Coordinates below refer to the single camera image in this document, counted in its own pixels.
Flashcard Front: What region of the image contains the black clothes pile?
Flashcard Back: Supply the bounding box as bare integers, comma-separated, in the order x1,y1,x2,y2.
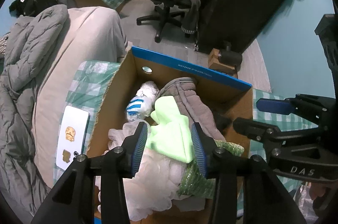
9,0,57,18

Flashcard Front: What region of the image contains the lime green cloth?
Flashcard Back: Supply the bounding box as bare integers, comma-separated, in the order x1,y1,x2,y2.
146,96,194,163

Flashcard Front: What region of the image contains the green checkered tablecloth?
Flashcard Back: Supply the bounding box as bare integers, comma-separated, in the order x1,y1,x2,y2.
52,60,318,214

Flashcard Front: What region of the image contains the white mesh bath pouf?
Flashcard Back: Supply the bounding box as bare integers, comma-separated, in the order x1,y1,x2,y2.
104,119,187,221

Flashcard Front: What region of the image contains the small cardboard box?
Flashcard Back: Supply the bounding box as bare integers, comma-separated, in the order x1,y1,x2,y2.
207,49,237,77

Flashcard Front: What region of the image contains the grey brown towel mitt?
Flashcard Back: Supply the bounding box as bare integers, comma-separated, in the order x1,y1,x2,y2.
156,77,226,142

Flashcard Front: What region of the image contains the grey quilted blanket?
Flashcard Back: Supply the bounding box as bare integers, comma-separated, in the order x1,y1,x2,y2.
1,4,69,215

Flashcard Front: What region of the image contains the blue cardboard box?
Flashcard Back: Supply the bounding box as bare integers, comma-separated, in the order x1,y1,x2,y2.
85,46,254,224

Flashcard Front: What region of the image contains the black sock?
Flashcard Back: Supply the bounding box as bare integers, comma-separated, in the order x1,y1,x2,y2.
213,111,233,135

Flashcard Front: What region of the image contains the person's right hand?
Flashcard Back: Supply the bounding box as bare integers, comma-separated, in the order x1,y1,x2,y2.
309,183,326,201

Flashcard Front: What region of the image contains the green patterned cloth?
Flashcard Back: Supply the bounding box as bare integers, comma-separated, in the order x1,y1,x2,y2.
176,139,245,199

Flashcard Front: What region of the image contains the silver plastic bag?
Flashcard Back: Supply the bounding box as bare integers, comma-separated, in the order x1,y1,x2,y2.
293,182,319,224

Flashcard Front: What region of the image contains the beige bed mattress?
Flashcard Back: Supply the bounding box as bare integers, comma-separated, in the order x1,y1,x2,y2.
32,7,127,187

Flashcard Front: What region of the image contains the white plastic bag bundle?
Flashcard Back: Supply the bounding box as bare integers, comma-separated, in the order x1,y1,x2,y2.
125,81,159,122

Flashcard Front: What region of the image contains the black cylinder device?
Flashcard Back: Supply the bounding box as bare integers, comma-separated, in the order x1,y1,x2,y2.
218,42,243,67

